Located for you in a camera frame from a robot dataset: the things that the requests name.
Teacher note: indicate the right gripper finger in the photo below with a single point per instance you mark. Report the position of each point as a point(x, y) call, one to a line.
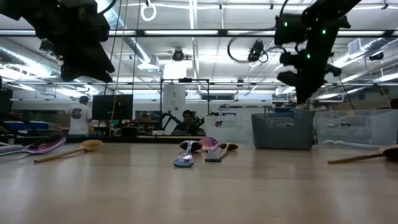
point(302, 93)
point(314, 90)

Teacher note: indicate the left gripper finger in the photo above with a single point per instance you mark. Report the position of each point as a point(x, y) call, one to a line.
point(104, 60)
point(84, 73)

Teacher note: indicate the grey plastic bin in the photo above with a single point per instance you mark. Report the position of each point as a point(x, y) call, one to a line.
point(280, 137)

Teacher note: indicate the iridescent rainbow spoon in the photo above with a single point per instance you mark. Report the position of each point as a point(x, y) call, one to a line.
point(184, 160)
point(46, 144)

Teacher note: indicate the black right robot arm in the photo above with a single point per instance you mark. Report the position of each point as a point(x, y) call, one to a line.
point(320, 18)

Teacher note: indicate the background black robot arm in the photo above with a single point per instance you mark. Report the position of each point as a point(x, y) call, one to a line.
point(168, 116)

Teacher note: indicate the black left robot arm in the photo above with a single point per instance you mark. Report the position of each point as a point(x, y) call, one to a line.
point(46, 15)

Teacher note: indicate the black monitor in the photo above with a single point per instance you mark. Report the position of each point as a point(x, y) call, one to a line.
point(102, 107)

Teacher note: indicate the standing person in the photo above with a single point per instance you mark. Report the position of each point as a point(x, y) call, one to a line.
point(79, 118)

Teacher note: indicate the white ceiling vent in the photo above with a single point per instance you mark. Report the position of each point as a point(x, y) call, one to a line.
point(355, 46)

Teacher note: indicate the clear plastic bin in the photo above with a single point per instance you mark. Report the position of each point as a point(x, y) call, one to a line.
point(357, 130)

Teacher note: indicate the blue storage bin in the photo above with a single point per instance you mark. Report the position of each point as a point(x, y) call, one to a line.
point(28, 125)

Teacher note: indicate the white panel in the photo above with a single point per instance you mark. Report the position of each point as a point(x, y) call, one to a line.
point(174, 99)

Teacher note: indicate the seated person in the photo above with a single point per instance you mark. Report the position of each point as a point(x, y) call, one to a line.
point(186, 127)

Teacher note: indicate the black ceiling camera cluster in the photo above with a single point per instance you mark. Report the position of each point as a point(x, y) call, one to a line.
point(46, 46)

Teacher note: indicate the silver ceiling duct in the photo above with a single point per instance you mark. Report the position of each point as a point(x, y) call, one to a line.
point(136, 46)

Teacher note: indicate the small black ceiling camera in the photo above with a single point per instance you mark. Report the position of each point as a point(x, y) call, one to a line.
point(377, 56)

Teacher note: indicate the round black ceiling camera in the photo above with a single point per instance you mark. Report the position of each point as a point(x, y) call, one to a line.
point(178, 55)

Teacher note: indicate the black aluminium table frame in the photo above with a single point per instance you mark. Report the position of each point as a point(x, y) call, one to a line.
point(124, 140)

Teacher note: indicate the black stand frame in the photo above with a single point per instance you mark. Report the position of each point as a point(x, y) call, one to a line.
point(185, 80)

